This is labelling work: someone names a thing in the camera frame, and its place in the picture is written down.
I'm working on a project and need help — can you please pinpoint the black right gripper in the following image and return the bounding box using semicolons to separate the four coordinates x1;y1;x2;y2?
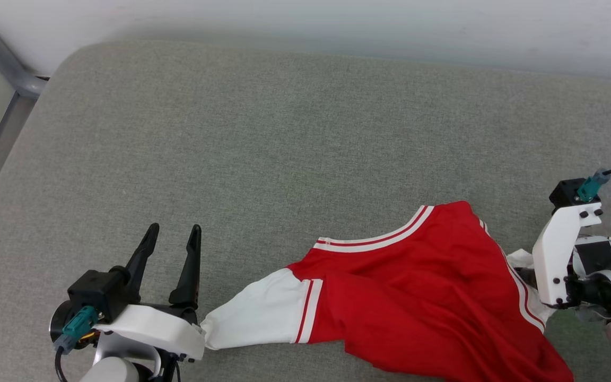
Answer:
519;236;611;323

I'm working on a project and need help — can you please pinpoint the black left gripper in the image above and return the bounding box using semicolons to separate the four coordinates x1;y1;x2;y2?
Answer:
49;223;202;382

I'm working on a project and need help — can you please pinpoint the teal camera connector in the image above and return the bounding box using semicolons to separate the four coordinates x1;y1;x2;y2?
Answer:
53;305;100;354
575;169;611;203

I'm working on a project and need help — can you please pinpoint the red shirt with white sleeves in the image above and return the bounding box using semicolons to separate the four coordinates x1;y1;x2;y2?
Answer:
201;201;574;382

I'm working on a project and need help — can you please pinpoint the teal right camera connector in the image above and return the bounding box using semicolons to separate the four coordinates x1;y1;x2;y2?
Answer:
575;169;611;203

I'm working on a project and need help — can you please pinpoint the teal left camera connector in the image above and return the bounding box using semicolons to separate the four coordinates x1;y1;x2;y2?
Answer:
53;305;100;354

